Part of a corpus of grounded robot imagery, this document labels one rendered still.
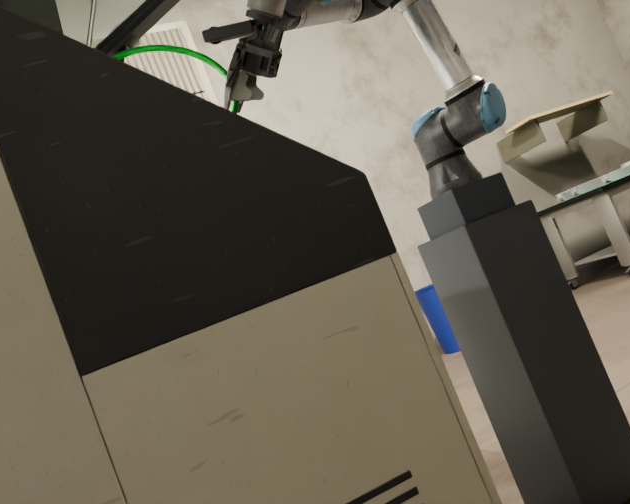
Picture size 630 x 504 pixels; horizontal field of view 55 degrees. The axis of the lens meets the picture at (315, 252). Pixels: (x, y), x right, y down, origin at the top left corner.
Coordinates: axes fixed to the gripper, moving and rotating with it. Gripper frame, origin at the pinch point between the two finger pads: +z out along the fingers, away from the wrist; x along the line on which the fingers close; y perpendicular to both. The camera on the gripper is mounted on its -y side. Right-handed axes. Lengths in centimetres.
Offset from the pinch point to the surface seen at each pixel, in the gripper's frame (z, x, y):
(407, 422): 38, -31, 56
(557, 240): 77, 429, 175
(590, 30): -123, 650, 164
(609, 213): 36, 384, 192
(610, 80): -78, 633, 203
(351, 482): 47, -40, 50
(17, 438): 48, -60, 1
